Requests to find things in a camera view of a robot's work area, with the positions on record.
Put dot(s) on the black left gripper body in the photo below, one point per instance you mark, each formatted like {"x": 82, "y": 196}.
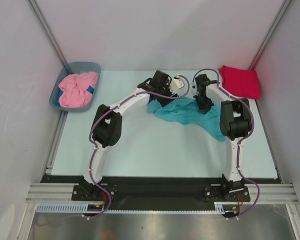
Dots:
{"x": 165, "y": 89}

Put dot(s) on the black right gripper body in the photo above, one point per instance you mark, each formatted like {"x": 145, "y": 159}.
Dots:
{"x": 204, "y": 101}

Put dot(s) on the teal t-shirt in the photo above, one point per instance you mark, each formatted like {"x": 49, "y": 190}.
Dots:
{"x": 186, "y": 111}

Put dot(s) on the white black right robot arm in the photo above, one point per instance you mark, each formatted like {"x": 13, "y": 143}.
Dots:
{"x": 236, "y": 124}

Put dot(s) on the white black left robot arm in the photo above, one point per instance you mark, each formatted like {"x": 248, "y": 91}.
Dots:
{"x": 106, "y": 129}

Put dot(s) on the folded red t-shirt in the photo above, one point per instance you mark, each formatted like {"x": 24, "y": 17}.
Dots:
{"x": 240, "y": 82}

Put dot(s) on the blue t-shirt in basket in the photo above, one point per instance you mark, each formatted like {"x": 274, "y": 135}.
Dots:
{"x": 89, "y": 93}

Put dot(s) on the pink t-shirt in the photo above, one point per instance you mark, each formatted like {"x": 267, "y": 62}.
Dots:
{"x": 74, "y": 87}

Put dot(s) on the grey-blue plastic basket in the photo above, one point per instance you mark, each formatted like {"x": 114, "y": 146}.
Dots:
{"x": 77, "y": 67}

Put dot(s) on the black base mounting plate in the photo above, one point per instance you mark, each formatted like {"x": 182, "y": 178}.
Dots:
{"x": 153, "y": 187}

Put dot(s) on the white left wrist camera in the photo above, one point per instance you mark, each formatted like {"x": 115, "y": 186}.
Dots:
{"x": 176, "y": 84}

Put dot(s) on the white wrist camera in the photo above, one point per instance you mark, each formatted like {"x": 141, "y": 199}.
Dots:
{"x": 194, "y": 84}
{"x": 176, "y": 84}

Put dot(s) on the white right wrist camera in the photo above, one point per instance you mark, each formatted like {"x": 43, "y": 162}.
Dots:
{"x": 194, "y": 84}

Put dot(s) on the aluminium front rail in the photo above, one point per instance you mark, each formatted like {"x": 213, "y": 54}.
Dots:
{"x": 62, "y": 193}

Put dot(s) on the right aluminium corner post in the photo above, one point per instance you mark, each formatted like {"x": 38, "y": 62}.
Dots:
{"x": 271, "y": 32}

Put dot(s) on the aluminium corner post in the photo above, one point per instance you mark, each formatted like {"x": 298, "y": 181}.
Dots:
{"x": 39, "y": 16}
{"x": 271, "y": 32}

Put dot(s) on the left aluminium corner post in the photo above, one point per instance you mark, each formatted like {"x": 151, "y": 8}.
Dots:
{"x": 39, "y": 16}

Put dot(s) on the white slotted cable duct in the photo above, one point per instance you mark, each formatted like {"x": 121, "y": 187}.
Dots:
{"x": 87, "y": 208}

